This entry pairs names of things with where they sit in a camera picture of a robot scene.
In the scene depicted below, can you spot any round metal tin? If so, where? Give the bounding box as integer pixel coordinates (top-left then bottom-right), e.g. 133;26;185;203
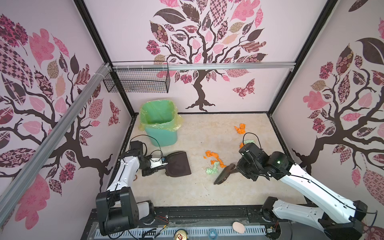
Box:
174;229;188;240

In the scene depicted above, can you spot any black wire mesh basket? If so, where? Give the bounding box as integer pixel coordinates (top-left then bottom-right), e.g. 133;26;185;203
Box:
103;60;171;94

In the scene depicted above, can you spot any orange paper scrap far right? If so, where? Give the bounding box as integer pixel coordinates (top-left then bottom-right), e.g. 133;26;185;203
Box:
235;124;246;135

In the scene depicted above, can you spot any green trash bin with liner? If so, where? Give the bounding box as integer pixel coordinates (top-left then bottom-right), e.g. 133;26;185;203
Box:
139;100;183;147

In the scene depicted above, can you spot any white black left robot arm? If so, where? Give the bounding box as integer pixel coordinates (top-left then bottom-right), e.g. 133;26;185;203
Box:
96;141;168;237

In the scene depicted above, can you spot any orange green scrap front right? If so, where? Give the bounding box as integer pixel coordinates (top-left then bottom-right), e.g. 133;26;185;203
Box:
206;162;220;175

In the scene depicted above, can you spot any beige egg shaped object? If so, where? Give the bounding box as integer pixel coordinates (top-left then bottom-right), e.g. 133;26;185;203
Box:
232;222;246;234

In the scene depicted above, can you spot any dark brown hand brush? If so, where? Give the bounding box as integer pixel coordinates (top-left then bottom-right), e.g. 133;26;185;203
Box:
214;164;238;185

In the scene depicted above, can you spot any dark brown plastic dustpan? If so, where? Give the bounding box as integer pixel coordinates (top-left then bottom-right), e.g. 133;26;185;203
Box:
165;151;192;178

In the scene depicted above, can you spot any orange paper scrap pile centre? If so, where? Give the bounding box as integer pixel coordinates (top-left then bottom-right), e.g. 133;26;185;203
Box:
204;151;226;168

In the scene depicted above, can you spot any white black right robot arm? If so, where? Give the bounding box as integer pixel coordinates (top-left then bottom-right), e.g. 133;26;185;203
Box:
236;143;368;240

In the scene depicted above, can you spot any orange green scrap right edge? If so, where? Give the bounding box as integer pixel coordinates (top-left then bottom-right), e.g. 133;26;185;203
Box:
240;140;255;149

